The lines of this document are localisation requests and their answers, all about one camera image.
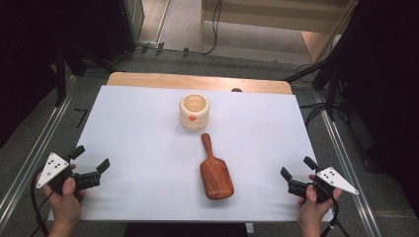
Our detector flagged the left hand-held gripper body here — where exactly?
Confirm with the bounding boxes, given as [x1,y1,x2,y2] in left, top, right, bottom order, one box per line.
[35,151,102,195]

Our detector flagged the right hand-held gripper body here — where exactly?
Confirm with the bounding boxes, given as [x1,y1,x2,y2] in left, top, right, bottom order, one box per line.
[288,166,360,203]

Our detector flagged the brown wooden hairbrush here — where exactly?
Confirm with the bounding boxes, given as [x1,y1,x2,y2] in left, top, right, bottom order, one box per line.
[199,132,236,200]

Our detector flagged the cream ceramic cup orange beak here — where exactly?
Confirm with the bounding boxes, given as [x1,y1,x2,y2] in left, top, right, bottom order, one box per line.
[179,93,211,132]

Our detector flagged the person's left hand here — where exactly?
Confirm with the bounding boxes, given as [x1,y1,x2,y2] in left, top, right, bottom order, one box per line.
[42,177,87,229]

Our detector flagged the person's right hand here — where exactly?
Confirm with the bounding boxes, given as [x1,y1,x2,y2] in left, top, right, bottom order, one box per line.
[297,174,344,229]

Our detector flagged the white board sheet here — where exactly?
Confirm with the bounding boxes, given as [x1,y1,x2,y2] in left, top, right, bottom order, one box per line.
[46,85,334,223]

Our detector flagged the black tripod stand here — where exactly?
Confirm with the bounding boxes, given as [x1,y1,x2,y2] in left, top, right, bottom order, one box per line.
[284,33,352,122]

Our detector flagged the dark metal cabinet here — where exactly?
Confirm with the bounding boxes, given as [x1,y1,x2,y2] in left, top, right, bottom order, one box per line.
[97,0,146,62]

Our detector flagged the light wooden shelf unit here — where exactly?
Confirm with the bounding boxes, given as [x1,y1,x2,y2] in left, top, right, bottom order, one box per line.
[199,0,359,65]

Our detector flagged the silver metal floor rail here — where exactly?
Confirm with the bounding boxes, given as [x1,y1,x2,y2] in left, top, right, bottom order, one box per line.
[311,89,383,237]
[0,74,79,228]

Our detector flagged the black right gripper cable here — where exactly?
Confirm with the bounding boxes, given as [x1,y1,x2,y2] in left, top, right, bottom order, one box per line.
[319,197,351,237]

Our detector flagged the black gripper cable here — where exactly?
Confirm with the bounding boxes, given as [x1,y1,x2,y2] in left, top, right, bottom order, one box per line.
[319,197,351,237]
[30,167,54,237]

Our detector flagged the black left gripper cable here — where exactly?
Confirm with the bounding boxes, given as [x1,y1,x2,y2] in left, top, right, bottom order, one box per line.
[30,167,54,237]

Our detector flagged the black floor cable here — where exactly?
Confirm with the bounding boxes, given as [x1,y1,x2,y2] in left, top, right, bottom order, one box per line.
[297,101,329,128]

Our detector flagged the black hanging cable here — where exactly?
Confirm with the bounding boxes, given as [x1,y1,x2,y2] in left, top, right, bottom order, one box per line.
[201,0,223,56]

